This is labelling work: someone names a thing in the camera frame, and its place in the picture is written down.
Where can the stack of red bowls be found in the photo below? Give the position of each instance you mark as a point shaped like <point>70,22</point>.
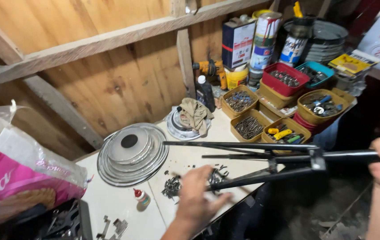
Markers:
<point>305,124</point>

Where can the teal plastic container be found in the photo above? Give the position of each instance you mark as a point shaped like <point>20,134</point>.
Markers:
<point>315,74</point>

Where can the black and white spray can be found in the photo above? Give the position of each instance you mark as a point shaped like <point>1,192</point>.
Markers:
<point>295,45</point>

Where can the person's left fingers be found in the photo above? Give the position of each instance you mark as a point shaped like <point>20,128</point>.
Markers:
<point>222,201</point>

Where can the small grey tin can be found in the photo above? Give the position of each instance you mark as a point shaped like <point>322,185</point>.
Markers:
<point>255,77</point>

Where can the beige crumpled rag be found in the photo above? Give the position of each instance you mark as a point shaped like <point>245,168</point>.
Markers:
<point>195,113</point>

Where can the tan container of dark nails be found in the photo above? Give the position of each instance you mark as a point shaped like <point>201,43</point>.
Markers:
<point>250,127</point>

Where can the pink and white plastic bag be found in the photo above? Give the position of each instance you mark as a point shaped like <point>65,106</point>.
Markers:
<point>13,166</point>

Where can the group of small metal brackets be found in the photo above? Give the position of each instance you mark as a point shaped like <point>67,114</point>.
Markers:
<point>116,228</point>

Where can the tan container of grey bolts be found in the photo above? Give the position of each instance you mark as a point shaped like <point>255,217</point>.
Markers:
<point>240,101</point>

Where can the person's left hand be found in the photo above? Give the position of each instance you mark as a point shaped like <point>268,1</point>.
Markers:
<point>195,195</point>

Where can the yellow power drill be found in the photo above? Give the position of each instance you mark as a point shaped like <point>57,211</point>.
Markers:
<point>211,69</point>

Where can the small bottle with red cap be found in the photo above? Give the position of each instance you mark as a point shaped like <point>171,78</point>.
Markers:
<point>142,197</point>

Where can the black tray of tools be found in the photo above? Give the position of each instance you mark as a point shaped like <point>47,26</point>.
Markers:
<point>63,221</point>

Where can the yellow flat packet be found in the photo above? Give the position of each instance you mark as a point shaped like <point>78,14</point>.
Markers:
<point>351,64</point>

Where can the black bottle with white cap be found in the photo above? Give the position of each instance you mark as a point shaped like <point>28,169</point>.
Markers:
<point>206,95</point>

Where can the round tan bowl of parts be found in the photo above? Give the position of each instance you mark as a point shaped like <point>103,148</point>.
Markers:
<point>321,106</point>

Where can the tan container of screwdrivers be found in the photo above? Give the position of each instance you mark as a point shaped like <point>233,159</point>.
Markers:
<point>285,135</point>

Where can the tan container behind round bowl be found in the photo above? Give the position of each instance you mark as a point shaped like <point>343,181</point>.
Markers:
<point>346,95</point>

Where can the tan empty-looking square container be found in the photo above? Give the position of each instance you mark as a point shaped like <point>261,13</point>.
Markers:
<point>273,98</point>

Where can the stack of grey metal pans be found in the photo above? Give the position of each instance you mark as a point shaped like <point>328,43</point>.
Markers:
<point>328,41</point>

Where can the yellow plastic tub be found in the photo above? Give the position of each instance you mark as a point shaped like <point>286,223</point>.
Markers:
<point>236,78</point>

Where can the paint can with red drips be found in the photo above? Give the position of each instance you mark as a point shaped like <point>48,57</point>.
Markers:
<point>266,40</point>

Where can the red plastic container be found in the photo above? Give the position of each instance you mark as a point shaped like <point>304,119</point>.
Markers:
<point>285,80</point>

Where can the round white metal disc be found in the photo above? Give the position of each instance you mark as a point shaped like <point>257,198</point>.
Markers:
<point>176,128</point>

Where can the blue and white rectangular tin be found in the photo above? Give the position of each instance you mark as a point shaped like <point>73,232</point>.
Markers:
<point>238,43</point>

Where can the stack of round metal lids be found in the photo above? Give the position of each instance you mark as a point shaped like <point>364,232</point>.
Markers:
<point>133,156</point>

